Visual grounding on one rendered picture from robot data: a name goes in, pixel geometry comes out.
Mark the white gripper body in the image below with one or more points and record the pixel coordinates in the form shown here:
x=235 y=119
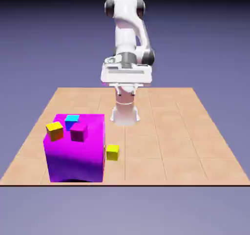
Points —
x=126 y=75

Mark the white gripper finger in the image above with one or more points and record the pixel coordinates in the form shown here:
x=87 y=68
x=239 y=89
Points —
x=133 y=91
x=118 y=91

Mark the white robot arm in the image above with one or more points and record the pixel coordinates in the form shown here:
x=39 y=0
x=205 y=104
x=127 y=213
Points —
x=125 y=24

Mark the small blue cube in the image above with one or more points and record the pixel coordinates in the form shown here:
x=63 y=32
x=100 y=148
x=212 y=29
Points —
x=70 y=120

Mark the small magenta cube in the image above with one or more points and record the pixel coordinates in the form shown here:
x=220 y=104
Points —
x=78 y=132

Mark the small yellow cube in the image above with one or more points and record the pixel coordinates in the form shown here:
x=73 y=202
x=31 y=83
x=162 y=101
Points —
x=112 y=152

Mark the small orange cube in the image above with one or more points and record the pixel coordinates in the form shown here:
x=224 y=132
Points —
x=55 y=131

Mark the large magenta box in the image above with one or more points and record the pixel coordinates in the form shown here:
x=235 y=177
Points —
x=78 y=156

